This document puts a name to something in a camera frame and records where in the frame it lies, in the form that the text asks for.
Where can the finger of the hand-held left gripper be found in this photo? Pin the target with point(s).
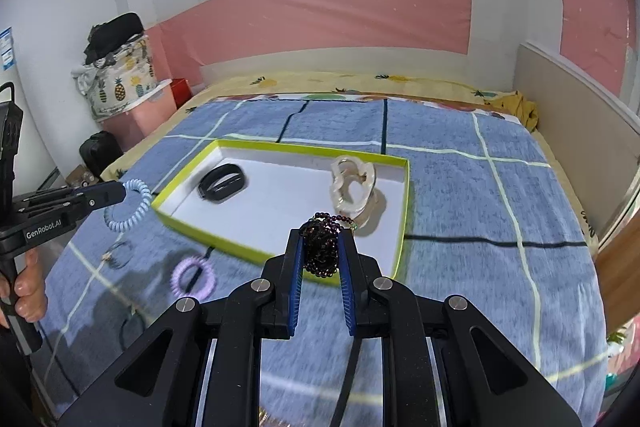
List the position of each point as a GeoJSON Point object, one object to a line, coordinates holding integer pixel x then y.
{"type": "Point", "coordinates": [107, 194]}
{"type": "Point", "coordinates": [60, 209]}

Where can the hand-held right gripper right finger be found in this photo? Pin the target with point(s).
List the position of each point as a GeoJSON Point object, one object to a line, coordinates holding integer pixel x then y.
{"type": "Point", "coordinates": [346, 277]}

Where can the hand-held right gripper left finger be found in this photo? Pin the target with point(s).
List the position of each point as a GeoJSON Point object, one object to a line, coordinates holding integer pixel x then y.
{"type": "Point", "coordinates": [296, 277]}

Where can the green cardboard box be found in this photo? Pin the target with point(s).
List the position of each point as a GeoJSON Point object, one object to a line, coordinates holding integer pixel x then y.
{"type": "Point", "coordinates": [280, 207]}

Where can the person's left hand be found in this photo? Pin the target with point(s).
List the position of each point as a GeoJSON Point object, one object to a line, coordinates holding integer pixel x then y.
{"type": "Point", "coordinates": [32, 297]}

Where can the open cardboard box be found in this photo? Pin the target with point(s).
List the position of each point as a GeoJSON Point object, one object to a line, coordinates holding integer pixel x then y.
{"type": "Point", "coordinates": [82, 177]}

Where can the black backpack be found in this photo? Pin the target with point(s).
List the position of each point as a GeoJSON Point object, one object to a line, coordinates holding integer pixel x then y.
{"type": "Point", "coordinates": [97, 152]}

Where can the pink plastic storage bin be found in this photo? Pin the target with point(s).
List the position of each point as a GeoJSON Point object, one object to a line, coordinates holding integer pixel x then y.
{"type": "Point", "coordinates": [150, 114]}

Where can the pineapple print storage bag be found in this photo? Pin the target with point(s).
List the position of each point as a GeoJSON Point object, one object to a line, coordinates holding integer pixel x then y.
{"type": "Point", "coordinates": [117, 89]}

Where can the black bangle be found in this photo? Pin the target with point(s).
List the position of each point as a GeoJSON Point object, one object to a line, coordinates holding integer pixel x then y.
{"type": "Point", "coordinates": [220, 197]}

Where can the blue plaid blanket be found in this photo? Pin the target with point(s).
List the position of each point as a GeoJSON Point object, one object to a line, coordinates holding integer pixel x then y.
{"type": "Point", "coordinates": [450, 232]}

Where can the red box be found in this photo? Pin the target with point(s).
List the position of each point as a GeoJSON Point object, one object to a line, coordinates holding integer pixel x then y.
{"type": "Point", "coordinates": [181, 94]}

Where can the white appliance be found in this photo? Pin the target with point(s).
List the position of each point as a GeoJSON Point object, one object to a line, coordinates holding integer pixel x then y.
{"type": "Point", "coordinates": [30, 72]}

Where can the black fabric bag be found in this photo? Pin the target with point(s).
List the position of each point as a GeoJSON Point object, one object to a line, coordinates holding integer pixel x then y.
{"type": "Point", "coordinates": [115, 29]}

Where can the blue appliance label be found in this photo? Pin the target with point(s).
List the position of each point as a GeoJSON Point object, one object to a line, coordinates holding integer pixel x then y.
{"type": "Point", "coordinates": [6, 49]}

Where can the yellow cloth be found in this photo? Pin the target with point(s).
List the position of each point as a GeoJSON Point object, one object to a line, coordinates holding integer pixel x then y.
{"type": "Point", "coordinates": [520, 107]}

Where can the brown wooden board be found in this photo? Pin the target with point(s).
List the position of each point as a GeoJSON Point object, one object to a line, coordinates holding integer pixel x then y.
{"type": "Point", "coordinates": [617, 282]}

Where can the beige headboard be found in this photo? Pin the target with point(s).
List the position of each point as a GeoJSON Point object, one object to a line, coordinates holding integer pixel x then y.
{"type": "Point", "coordinates": [575, 117]}

